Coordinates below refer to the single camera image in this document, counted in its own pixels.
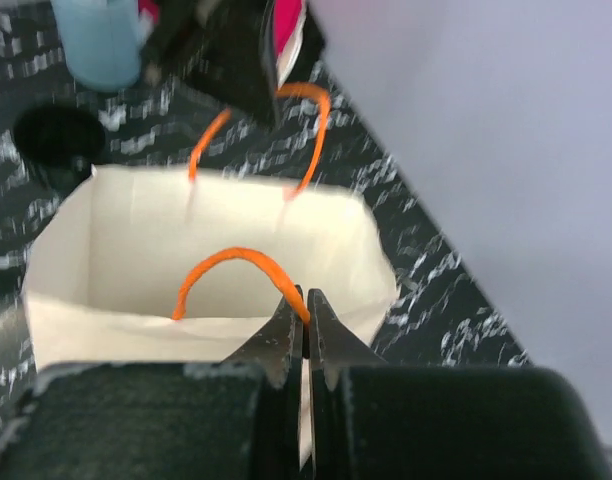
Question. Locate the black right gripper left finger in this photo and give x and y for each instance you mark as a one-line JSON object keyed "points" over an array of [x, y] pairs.
{"points": [[234, 419]]}

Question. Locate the light blue cup holder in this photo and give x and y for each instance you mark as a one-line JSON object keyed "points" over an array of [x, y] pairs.
{"points": [[101, 42]]}

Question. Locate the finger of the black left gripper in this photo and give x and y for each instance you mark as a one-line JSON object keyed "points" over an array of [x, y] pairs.
{"points": [[223, 49]]}

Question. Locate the black cup stack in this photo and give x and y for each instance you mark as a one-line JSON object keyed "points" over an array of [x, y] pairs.
{"points": [[60, 144]]}

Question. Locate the cream bear paper bag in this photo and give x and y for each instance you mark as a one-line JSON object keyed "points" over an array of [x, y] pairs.
{"points": [[174, 264]]}

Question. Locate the red napkin stack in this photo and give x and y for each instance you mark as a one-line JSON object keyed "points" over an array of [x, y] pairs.
{"points": [[289, 22]]}

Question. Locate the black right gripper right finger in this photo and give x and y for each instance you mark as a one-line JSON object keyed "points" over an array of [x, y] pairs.
{"points": [[376, 420]]}

